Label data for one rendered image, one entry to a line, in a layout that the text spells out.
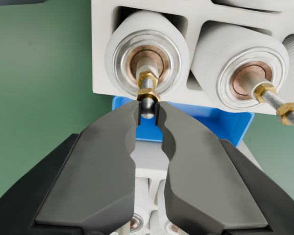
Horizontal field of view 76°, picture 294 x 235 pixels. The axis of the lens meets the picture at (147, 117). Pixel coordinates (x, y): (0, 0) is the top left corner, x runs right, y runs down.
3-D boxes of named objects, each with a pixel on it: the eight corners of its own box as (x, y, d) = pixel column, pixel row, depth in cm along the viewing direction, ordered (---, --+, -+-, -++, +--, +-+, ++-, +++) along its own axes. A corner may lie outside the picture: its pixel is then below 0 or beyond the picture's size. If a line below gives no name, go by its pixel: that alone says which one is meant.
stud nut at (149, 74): (133, 78, 17) (132, 82, 17) (146, 65, 17) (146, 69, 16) (148, 92, 18) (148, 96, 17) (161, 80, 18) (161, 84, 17)
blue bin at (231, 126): (116, 110, 53) (110, 137, 43) (119, 72, 47) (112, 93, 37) (220, 121, 55) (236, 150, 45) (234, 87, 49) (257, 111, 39)
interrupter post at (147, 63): (134, 73, 21) (132, 85, 19) (138, 52, 20) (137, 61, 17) (154, 78, 22) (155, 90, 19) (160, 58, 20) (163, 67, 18)
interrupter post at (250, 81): (235, 89, 23) (248, 102, 20) (240, 70, 21) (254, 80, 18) (255, 89, 23) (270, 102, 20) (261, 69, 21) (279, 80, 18)
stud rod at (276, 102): (249, 89, 21) (295, 131, 14) (251, 81, 20) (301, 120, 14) (258, 89, 21) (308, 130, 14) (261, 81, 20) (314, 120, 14)
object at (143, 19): (116, 55, 38) (97, 95, 22) (126, 0, 33) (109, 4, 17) (163, 67, 39) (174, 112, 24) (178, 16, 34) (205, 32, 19)
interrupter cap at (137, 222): (105, 229, 39) (105, 232, 39) (106, 208, 35) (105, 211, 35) (141, 231, 40) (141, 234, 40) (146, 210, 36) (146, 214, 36)
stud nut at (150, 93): (130, 97, 14) (129, 102, 14) (146, 82, 14) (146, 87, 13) (148, 113, 15) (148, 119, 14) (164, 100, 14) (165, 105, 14)
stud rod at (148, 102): (140, 73, 19) (136, 113, 12) (147, 66, 18) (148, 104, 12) (147, 80, 19) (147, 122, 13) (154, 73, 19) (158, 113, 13)
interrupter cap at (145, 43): (108, 88, 22) (107, 91, 22) (119, 19, 18) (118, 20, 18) (168, 102, 23) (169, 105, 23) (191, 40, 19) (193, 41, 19)
